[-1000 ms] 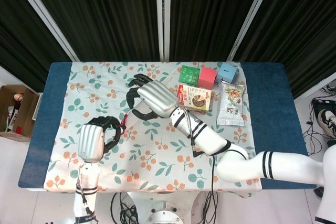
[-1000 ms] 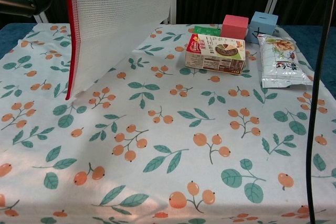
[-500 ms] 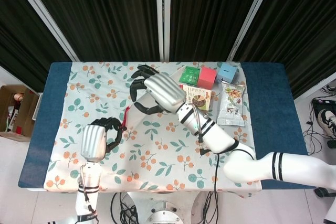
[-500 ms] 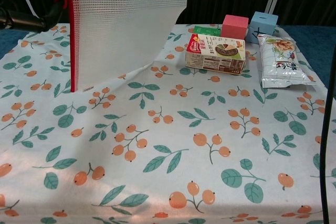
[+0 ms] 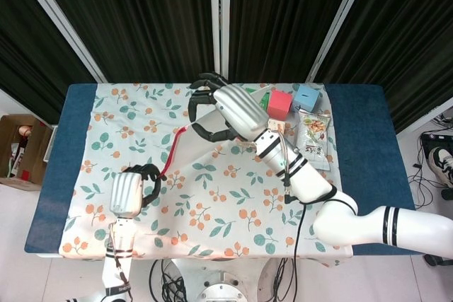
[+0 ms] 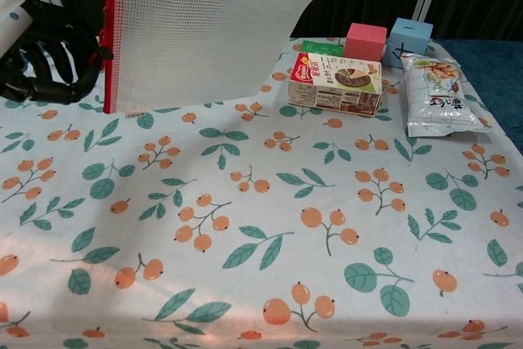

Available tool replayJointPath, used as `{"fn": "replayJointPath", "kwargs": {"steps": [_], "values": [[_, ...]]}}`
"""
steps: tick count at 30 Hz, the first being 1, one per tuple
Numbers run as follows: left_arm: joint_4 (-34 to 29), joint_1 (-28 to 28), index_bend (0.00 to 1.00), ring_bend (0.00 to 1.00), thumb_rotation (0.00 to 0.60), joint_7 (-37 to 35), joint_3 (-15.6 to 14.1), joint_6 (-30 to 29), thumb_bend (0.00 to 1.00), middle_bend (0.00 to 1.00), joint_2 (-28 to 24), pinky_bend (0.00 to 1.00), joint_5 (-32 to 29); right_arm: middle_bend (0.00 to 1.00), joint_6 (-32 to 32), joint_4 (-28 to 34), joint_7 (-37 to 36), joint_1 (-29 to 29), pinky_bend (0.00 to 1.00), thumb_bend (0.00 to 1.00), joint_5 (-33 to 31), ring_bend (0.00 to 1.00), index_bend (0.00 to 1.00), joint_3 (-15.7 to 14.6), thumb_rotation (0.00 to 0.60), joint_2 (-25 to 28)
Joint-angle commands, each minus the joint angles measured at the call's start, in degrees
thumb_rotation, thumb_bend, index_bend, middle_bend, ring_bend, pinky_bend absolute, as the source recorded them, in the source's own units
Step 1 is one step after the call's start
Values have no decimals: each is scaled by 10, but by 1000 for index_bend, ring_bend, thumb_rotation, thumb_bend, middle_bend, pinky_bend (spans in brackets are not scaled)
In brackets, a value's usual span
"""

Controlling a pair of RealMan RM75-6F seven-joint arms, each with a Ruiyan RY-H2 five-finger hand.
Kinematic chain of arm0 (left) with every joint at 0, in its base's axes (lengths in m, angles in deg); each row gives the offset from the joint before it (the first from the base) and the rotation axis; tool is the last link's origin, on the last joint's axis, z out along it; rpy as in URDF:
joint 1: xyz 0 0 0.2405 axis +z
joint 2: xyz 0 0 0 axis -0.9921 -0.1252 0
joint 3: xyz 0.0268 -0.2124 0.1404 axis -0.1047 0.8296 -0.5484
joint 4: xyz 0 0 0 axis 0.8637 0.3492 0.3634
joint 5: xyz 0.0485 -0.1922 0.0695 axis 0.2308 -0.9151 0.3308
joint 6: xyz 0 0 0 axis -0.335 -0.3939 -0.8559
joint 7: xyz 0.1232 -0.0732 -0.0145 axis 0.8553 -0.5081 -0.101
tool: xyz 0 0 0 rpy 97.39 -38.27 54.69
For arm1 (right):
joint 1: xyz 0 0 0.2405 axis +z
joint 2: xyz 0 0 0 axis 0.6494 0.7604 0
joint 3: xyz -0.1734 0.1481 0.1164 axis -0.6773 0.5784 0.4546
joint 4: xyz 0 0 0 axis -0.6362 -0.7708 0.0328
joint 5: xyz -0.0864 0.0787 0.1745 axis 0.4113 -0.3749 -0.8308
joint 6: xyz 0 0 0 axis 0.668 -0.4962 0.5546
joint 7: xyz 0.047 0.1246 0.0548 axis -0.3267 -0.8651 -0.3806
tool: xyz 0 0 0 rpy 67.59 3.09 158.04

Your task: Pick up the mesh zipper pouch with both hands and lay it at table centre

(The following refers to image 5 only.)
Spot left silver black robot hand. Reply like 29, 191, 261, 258
108, 162, 168, 219

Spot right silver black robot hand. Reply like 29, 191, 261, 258
187, 71, 275, 146

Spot light blue cube box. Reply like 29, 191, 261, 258
291, 84, 323, 114

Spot black white sneaker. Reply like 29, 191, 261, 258
428, 146, 453, 190

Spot white snack pouch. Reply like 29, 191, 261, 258
292, 109, 334, 171

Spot green tea packet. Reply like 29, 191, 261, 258
246, 87, 272, 109

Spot biscuit box with pie picture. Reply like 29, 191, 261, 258
267, 117, 297, 141

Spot brown cardboard box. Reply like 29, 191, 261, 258
0, 114, 57, 192

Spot floral patterned tablecloth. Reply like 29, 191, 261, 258
58, 82, 355, 268

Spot black slatted partition panel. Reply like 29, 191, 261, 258
30, 0, 217, 84
0, 0, 98, 116
228, 0, 359, 83
316, 0, 453, 135

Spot red cube box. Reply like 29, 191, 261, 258
266, 89, 294, 120

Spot thin floor cables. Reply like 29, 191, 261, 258
409, 110, 453, 211

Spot clear zip bag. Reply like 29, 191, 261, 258
159, 109, 245, 181

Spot black flat floor device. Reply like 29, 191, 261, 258
420, 132, 453, 157

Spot white partition frame post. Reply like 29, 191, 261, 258
207, 0, 231, 83
9, 0, 108, 84
304, 0, 375, 83

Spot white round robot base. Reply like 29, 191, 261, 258
155, 257, 294, 302

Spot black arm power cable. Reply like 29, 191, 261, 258
284, 188, 308, 267

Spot black cable bundle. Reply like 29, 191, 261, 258
148, 258, 189, 302

